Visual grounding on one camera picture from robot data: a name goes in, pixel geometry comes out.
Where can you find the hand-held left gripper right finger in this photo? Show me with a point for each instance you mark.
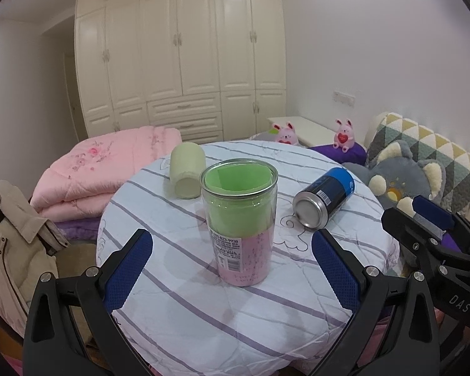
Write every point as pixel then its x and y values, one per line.
pixel 335 270

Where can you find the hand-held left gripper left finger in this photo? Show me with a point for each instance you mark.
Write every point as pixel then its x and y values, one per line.
pixel 127 270

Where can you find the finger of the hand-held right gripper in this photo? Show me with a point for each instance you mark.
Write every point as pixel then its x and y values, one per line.
pixel 432 209
pixel 405 231

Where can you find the pale green cup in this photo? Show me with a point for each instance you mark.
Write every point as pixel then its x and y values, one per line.
pixel 186 168

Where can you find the clear cup with green liner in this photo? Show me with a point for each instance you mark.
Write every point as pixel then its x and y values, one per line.
pixel 241 219

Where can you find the grey koala plush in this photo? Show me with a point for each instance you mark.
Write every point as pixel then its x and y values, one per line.
pixel 407 176

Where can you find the purple blanket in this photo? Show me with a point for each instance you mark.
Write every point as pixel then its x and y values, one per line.
pixel 76 232

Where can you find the triangle patterned cushion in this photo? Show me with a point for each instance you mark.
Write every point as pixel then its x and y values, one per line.
pixel 446 145

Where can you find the striped white tablecloth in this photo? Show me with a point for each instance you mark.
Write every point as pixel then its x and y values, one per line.
pixel 188 313

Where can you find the blue and black can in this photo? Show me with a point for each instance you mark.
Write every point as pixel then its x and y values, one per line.
pixel 329 196

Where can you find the pink floral quilt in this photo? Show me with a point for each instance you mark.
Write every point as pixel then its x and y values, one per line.
pixel 102 168

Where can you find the pink bunny plush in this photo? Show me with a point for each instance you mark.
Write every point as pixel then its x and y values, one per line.
pixel 344 137
pixel 286 135

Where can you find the purple cushion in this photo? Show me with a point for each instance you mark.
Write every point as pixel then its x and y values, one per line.
pixel 325 152

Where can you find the beige jacket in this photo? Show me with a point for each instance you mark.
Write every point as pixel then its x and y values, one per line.
pixel 11 243

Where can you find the cream wardrobe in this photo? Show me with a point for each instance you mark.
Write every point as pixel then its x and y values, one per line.
pixel 180 47

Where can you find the white wall switch plate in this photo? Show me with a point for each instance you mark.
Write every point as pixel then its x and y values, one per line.
pixel 344 98

